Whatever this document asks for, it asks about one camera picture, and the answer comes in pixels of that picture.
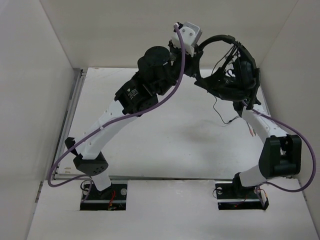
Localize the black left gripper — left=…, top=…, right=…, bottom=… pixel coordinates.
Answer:
left=156, top=39, right=204, bottom=96

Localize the black over-ear headphones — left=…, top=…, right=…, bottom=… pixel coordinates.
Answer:
left=194, top=34, right=261, bottom=110

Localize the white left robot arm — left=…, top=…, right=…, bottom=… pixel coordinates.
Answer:
left=65, top=41, right=203, bottom=199

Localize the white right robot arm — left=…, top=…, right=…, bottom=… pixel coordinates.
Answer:
left=231, top=102, right=302, bottom=197

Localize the white front cover board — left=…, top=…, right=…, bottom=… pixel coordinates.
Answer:
left=28, top=180, right=318, bottom=240

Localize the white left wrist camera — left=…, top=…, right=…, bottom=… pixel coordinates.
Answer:
left=174, top=21, right=203, bottom=57

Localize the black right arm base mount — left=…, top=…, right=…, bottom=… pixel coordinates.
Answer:
left=212, top=181, right=270, bottom=211

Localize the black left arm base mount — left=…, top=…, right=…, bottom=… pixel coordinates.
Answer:
left=79, top=179, right=128, bottom=211

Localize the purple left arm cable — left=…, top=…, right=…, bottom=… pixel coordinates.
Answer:
left=47, top=26, right=187, bottom=188

